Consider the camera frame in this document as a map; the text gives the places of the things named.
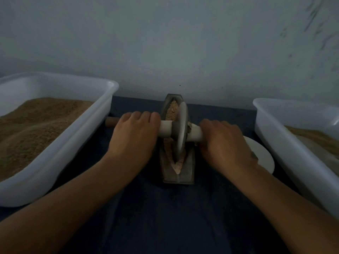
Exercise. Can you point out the person's right forearm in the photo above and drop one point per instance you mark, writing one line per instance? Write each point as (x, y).
(291, 211)

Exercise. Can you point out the white plastic tub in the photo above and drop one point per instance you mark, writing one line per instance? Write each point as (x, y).
(84, 135)
(294, 158)

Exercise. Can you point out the person's right hand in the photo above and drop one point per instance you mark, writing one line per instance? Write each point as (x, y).
(226, 148)

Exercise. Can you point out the person's left hand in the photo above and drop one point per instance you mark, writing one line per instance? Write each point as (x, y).
(132, 140)

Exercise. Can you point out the large brown grain heap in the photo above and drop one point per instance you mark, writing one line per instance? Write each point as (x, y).
(29, 135)
(315, 139)

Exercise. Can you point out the boat-shaped metal grinding trough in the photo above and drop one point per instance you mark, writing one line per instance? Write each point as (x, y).
(177, 177)

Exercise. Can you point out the person's left forearm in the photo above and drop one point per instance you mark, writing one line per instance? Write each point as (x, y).
(53, 217)

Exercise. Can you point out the dark blue table cloth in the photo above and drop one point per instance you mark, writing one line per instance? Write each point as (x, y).
(169, 227)

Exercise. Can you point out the white round plate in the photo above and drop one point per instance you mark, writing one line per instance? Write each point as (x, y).
(262, 153)

